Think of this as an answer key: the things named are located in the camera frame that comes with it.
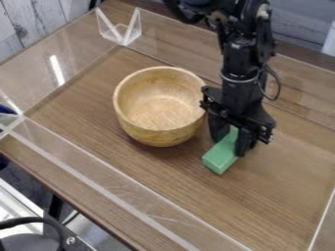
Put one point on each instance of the white object at right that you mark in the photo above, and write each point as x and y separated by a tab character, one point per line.
328	46

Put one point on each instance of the brown wooden bowl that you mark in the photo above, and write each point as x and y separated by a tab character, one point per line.
156	105

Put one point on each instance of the blue object at edge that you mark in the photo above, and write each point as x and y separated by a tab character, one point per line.
6	110

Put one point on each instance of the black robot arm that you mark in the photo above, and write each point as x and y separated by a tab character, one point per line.
241	23

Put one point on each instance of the black metal bracket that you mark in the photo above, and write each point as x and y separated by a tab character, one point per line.
73	243

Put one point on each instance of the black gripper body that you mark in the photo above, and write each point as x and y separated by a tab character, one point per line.
237	102

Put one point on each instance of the black table leg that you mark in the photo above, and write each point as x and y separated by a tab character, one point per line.
55	207

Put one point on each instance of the green rectangular block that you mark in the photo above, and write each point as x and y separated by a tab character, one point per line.
220	156

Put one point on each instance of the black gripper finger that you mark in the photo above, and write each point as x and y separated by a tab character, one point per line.
219	127
245	141

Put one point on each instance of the clear acrylic tray wall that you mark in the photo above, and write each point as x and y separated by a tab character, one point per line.
108	129

